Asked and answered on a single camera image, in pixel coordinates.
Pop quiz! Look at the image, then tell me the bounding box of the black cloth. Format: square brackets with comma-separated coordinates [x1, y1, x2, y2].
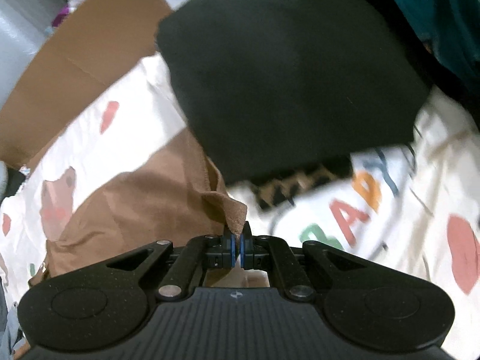
[5, 168, 31, 196]

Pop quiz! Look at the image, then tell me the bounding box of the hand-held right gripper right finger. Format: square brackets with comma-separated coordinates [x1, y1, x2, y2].
[240, 222, 366, 301]

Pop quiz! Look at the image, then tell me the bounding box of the brown printed t-shirt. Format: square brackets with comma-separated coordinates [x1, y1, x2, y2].
[28, 127, 271, 289]

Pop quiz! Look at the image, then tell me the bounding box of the teal cartoon print cloth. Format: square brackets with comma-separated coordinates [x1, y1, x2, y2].
[375, 0, 480, 94]

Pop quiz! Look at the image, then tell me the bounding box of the silver wrapped panel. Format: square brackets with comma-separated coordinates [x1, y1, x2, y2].
[0, 0, 72, 109]

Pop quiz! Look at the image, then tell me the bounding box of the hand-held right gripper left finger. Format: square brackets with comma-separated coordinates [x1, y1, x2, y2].
[107, 234, 237, 301]

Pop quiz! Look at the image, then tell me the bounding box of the folded black garment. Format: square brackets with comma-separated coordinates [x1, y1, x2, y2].
[155, 0, 430, 186]

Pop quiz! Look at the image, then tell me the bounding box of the leopard print cloth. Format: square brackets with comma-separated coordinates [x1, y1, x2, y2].
[247, 159, 355, 211]

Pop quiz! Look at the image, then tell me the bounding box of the bear print blanket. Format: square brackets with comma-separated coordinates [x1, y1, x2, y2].
[0, 54, 480, 346]

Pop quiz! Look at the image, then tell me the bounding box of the flattened cardboard box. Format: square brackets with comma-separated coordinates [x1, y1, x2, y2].
[0, 0, 173, 169]

